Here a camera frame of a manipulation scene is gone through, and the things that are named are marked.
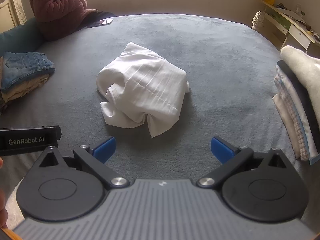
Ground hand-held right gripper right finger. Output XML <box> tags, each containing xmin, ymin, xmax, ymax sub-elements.
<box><xmin>196</xmin><ymin>137</ymin><xmax>288</xmax><ymax>188</ymax></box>

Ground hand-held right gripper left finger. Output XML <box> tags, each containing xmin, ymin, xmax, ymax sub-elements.
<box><xmin>39</xmin><ymin>136</ymin><xmax>130</xmax><ymax>190</ymax></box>

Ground white shirt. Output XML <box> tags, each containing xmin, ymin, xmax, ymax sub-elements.
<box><xmin>96</xmin><ymin>41</ymin><xmax>190</xmax><ymax>138</ymax></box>

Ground folded beige pants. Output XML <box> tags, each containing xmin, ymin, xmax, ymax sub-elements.
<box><xmin>0</xmin><ymin>76</ymin><xmax>49</xmax><ymax>103</ymax></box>

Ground folded white cloth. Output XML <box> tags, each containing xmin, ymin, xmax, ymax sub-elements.
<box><xmin>272</xmin><ymin>94</ymin><xmax>302</xmax><ymax>159</ymax></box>

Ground folded blue jeans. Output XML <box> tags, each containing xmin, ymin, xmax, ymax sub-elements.
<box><xmin>1</xmin><ymin>51</ymin><xmax>55</xmax><ymax>93</ymax></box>

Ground grey blanket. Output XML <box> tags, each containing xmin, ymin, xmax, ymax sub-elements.
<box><xmin>0</xmin><ymin>14</ymin><xmax>320</xmax><ymax>205</ymax></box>

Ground stack of folded towels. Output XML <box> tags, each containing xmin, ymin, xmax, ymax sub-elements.
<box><xmin>275</xmin><ymin>66</ymin><xmax>320</xmax><ymax>165</ymax></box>

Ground folded black garment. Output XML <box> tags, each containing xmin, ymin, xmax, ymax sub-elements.
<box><xmin>277</xmin><ymin>60</ymin><xmax>320</xmax><ymax>153</ymax></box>

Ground teal duvet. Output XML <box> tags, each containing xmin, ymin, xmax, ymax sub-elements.
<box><xmin>0</xmin><ymin>17</ymin><xmax>47</xmax><ymax>58</ymax></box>

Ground cream bedpost finial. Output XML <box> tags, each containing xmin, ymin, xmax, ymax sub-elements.
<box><xmin>251</xmin><ymin>11</ymin><xmax>267</xmax><ymax>30</ymax></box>

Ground cream carved headboard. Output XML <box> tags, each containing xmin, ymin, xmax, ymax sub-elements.
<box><xmin>0</xmin><ymin>0</ymin><xmax>28</xmax><ymax>33</ymax></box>

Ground cream desk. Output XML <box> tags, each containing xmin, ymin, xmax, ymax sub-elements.
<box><xmin>261</xmin><ymin>0</ymin><xmax>320</xmax><ymax>53</ymax></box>

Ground pile of papers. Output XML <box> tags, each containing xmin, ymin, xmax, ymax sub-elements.
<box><xmin>276</xmin><ymin>3</ymin><xmax>320</xmax><ymax>39</ymax></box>

